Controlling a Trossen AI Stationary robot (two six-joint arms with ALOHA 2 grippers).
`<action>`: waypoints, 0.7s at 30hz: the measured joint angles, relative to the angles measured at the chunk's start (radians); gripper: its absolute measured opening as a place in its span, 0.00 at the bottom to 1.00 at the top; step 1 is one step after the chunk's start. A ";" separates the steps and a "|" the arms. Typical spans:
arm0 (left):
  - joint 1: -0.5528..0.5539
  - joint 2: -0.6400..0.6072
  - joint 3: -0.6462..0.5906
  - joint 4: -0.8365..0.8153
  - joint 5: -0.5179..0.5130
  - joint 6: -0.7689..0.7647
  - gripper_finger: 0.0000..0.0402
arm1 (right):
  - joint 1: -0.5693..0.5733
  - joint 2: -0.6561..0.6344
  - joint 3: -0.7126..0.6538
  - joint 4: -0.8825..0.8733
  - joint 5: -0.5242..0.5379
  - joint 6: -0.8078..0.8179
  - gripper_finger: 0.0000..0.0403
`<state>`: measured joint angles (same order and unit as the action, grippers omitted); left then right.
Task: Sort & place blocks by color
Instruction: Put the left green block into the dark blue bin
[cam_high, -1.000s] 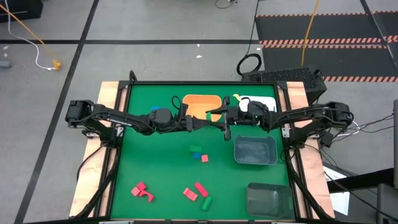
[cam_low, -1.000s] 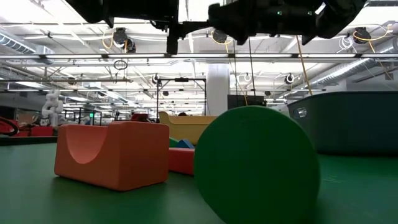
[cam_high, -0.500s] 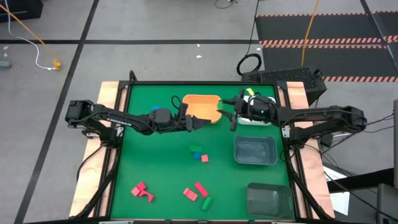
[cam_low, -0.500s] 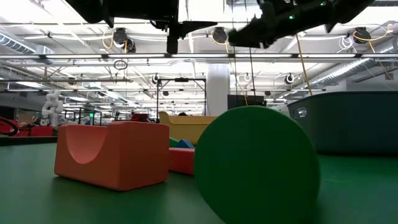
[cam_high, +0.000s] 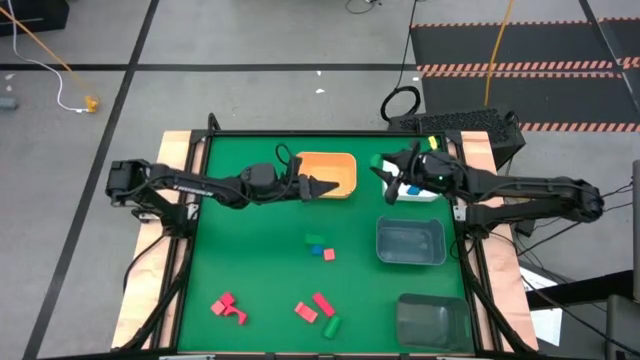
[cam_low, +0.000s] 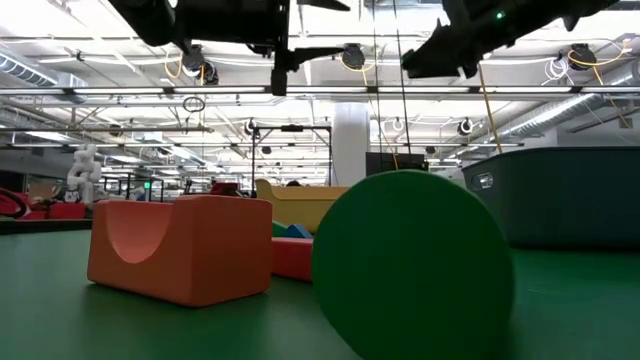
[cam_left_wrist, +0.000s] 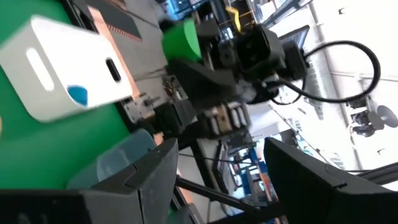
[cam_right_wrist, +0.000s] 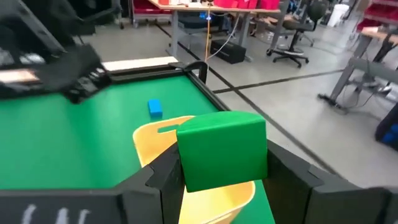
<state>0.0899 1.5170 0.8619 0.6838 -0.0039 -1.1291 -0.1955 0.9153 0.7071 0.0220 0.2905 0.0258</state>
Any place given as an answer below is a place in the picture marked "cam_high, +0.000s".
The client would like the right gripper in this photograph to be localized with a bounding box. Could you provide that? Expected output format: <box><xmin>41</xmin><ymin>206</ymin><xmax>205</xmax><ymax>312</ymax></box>
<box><xmin>370</xmin><ymin>149</ymin><xmax>469</xmax><ymax>206</ymax></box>

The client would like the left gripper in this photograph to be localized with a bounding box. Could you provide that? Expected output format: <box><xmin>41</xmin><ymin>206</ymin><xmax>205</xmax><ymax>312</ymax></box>
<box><xmin>241</xmin><ymin>163</ymin><xmax>340</xmax><ymax>204</ymax></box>

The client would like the long red block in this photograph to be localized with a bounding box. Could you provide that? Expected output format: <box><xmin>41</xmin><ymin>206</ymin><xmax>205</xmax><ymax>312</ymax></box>
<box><xmin>312</xmin><ymin>292</ymin><xmax>337</xmax><ymax>318</ymax></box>

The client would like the red arch block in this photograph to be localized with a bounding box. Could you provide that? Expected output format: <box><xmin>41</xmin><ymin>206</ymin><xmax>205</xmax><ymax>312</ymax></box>
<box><xmin>293</xmin><ymin>301</ymin><xmax>320</xmax><ymax>324</ymax></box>
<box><xmin>223</xmin><ymin>305</ymin><xmax>249</xmax><ymax>327</ymax></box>

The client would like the green cylinder block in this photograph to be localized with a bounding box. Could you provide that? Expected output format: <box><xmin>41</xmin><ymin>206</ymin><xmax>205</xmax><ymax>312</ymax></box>
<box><xmin>322</xmin><ymin>314</ymin><xmax>344</xmax><ymax>340</ymax></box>

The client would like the orange plastic bin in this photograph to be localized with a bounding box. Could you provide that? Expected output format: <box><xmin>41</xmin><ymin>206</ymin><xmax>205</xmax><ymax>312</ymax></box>
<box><xmin>295</xmin><ymin>151</ymin><xmax>358</xmax><ymax>200</ymax></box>

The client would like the white plastic bin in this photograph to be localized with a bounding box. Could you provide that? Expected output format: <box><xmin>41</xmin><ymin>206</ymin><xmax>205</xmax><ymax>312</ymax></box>
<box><xmin>381</xmin><ymin>153</ymin><xmax>446</xmax><ymax>203</ymax></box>

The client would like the dark grey plastic bin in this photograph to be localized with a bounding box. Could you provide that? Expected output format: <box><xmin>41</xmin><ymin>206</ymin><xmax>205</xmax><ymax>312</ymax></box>
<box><xmin>395</xmin><ymin>293</ymin><xmax>475</xmax><ymax>353</ymax></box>
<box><xmin>375</xmin><ymin>215</ymin><xmax>447</xmax><ymax>266</ymax></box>

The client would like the wooden side board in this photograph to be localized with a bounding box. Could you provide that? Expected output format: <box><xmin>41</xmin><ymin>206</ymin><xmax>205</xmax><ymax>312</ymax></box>
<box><xmin>459</xmin><ymin>130</ymin><xmax>539</xmax><ymax>351</ymax></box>
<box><xmin>112</xmin><ymin>130</ymin><xmax>194</xmax><ymax>349</ymax></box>

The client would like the black hazard-striped floor mat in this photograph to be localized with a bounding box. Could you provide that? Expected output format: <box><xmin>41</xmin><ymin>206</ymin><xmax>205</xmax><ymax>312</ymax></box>
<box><xmin>409</xmin><ymin>17</ymin><xmax>640</xmax><ymax>134</ymax></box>

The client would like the white paper sheet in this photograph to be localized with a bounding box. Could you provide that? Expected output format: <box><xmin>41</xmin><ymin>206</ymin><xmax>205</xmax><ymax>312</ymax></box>
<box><xmin>519</xmin><ymin>267</ymin><xmax>564</xmax><ymax>347</ymax></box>

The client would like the black beam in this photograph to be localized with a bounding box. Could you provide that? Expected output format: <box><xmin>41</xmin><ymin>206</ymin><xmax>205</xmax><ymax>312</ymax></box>
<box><xmin>524</xmin><ymin>269</ymin><xmax>634</xmax><ymax>311</ymax></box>

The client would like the black hanging cable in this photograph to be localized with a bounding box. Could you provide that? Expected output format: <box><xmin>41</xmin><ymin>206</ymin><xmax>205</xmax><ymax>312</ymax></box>
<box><xmin>379</xmin><ymin>0</ymin><xmax>424</xmax><ymax>123</ymax></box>

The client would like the yellow hanging cable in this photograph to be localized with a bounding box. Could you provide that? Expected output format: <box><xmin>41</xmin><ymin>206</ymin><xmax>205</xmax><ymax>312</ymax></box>
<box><xmin>483</xmin><ymin>0</ymin><xmax>516</xmax><ymax>107</ymax></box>

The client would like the grey post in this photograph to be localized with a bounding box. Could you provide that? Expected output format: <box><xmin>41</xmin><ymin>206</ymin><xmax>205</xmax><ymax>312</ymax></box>
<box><xmin>632</xmin><ymin>159</ymin><xmax>640</xmax><ymax>304</ymax></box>

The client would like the orange floor cable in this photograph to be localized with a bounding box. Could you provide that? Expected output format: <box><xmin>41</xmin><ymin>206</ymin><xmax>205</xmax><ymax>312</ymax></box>
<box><xmin>0</xmin><ymin>5</ymin><xmax>96</xmax><ymax>101</ymax></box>

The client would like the white floor cable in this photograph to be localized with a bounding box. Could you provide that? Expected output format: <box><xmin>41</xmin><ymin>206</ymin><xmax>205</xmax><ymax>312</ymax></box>
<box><xmin>7</xmin><ymin>0</ymin><xmax>86</xmax><ymax>114</ymax></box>

